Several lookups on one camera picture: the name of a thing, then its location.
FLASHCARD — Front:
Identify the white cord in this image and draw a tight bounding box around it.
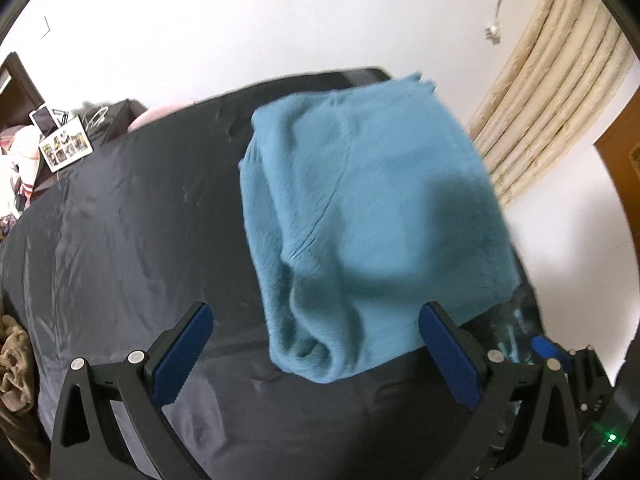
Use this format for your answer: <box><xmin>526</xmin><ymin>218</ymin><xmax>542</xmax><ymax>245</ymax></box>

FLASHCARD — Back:
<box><xmin>82</xmin><ymin>106</ymin><xmax>111</xmax><ymax>131</ymax></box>

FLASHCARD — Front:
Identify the cream curtain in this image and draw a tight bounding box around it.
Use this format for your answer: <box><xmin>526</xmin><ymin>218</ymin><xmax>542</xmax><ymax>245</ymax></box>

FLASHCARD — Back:
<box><xmin>467</xmin><ymin>0</ymin><xmax>636</xmax><ymax>206</ymax></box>

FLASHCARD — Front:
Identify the white cable with plug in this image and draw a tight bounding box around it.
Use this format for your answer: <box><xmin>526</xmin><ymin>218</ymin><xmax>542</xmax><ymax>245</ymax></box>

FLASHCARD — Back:
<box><xmin>484</xmin><ymin>0</ymin><xmax>508</xmax><ymax>43</ymax></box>

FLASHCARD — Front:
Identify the white tablet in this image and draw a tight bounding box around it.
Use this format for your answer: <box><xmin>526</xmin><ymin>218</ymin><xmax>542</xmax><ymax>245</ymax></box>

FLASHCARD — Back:
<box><xmin>29</xmin><ymin>103</ymin><xmax>58</xmax><ymax>137</ymax></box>

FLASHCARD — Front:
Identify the photo collage card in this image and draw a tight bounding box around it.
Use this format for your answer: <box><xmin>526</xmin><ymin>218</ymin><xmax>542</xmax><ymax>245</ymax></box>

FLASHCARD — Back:
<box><xmin>39</xmin><ymin>117</ymin><xmax>93</xmax><ymax>168</ymax></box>

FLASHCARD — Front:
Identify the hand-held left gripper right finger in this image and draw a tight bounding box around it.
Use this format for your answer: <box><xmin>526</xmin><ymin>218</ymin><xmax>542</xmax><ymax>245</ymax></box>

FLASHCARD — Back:
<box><xmin>419</xmin><ymin>301</ymin><xmax>583</xmax><ymax>480</ymax></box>

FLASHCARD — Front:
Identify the dark wooden headboard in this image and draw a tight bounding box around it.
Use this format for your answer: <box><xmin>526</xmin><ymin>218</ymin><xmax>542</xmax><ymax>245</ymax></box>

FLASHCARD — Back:
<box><xmin>0</xmin><ymin>52</ymin><xmax>46</xmax><ymax>133</ymax></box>

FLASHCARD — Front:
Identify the wooden door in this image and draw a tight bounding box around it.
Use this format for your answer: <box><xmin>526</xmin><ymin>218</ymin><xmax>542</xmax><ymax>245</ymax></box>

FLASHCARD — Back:
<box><xmin>592</xmin><ymin>97</ymin><xmax>640</xmax><ymax>261</ymax></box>

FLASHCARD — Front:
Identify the pink pillow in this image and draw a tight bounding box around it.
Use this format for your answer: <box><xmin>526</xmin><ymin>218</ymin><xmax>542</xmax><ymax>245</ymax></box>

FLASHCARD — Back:
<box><xmin>127</xmin><ymin>102</ymin><xmax>186</xmax><ymax>133</ymax></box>

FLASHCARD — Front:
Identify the dark nightstand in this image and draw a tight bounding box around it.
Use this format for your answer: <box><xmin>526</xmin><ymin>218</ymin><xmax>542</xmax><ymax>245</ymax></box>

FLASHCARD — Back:
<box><xmin>75</xmin><ymin>100</ymin><xmax>148</xmax><ymax>148</ymax></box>

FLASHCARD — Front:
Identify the pink and white clothes pile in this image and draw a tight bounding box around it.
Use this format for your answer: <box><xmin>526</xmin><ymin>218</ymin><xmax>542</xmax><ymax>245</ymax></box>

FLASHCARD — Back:
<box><xmin>0</xmin><ymin>125</ymin><xmax>43</xmax><ymax>236</ymax></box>

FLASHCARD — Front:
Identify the brown garment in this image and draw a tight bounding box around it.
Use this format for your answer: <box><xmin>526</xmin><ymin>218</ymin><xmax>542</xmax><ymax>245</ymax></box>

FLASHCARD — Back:
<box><xmin>0</xmin><ymin>312</ymin><xmax>38</xmax><ymax>416</ymax></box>

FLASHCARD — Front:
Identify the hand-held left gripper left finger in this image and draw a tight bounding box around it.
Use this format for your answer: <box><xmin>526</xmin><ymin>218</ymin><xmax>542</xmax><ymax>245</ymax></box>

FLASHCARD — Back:
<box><xmin>50</xmin><ymin>301</ymin><xmax>216</xmax><ymax>480</ymax></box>

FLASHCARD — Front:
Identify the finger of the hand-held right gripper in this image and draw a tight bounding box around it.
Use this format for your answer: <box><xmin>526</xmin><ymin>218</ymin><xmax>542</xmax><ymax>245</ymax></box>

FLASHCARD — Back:
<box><xmin>531</xmin><ymin>336</ymin><xmax>576</xmax><ymax>373</ymax></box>

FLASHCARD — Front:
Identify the blue knit sweater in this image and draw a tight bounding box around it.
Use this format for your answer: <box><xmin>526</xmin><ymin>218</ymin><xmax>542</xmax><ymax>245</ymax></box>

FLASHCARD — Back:
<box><xmin>239</xmin><ymin>72</ymin><xmax>521</xmax><ymax>386</ymax></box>

